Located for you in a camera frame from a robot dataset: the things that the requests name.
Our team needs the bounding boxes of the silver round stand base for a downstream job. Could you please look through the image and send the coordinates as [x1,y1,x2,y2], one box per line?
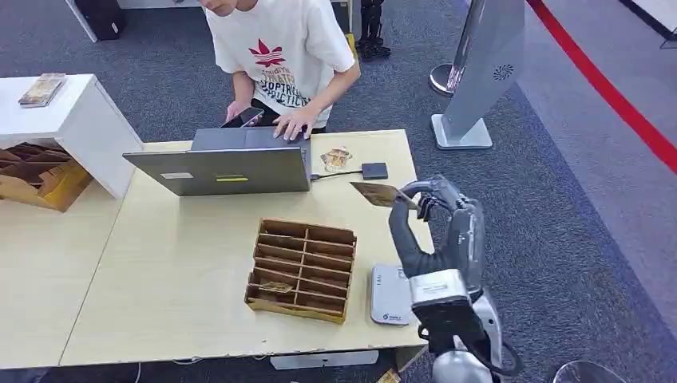
[428,63,460,97]

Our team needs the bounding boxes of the clear round dome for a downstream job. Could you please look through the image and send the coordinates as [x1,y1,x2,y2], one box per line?
[552,360,631,383]

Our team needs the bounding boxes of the large wooden box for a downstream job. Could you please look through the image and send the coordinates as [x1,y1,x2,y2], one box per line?
[0,141,95,214]

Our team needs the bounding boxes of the grey standing kiosk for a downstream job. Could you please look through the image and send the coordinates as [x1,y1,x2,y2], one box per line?
[430,0,526,151]

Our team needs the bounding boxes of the person's hand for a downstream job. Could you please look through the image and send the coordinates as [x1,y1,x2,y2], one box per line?
[272,108,319,143]
[224,100,255,125]

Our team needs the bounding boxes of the person's right hand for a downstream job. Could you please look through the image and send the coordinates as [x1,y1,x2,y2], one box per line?
[224,100,255,125]

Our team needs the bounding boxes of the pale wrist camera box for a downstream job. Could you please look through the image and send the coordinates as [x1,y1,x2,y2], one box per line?
[408,268,472,310]

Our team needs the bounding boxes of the white desk bracket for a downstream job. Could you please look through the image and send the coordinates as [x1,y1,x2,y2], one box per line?
[269,349,380,371]

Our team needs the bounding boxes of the person's left hand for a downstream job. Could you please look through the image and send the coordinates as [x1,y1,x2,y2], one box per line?
[272,108,319,143]

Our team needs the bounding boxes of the dark grey adapter hub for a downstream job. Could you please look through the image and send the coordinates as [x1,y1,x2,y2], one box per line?
[361,162,390,181]

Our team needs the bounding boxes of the grey laptop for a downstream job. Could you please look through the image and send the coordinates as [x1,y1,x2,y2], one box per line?
[122,126,313,198]

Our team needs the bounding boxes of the white cabinet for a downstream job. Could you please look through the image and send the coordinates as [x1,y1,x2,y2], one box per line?
[0,73,145,201]

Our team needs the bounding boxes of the red floor tape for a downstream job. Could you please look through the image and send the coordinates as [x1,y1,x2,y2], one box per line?
[526,0,677,176]

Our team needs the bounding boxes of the stack of printed cards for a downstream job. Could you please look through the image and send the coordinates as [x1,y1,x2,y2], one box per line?
[18,73,68,109]

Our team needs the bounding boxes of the black box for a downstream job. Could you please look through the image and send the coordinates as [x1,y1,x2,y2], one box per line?
[73,0,128,41]

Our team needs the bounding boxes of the white cable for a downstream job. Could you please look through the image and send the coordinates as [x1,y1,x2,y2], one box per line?
[134,357,204,383]

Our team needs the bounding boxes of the pale grey flat device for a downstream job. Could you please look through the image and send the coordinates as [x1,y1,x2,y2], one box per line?
[369,264,416,326]

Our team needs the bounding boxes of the black smartphone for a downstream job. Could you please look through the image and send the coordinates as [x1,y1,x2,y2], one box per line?
[220,107,265,129]

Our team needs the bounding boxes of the black robot legs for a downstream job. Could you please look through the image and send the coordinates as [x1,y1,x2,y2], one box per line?
[355,0,393,63]

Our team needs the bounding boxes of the wooden card box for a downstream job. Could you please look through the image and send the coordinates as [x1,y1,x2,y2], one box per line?
[243,218,358,325]

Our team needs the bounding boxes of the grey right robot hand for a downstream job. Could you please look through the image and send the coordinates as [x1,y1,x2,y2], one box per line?
[387,176,486,295]

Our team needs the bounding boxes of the black adapter cable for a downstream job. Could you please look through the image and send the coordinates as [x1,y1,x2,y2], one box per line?
[310,168,364,183]

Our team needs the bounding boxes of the person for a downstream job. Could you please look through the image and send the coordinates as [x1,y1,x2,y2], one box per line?
[198,0,362,143]

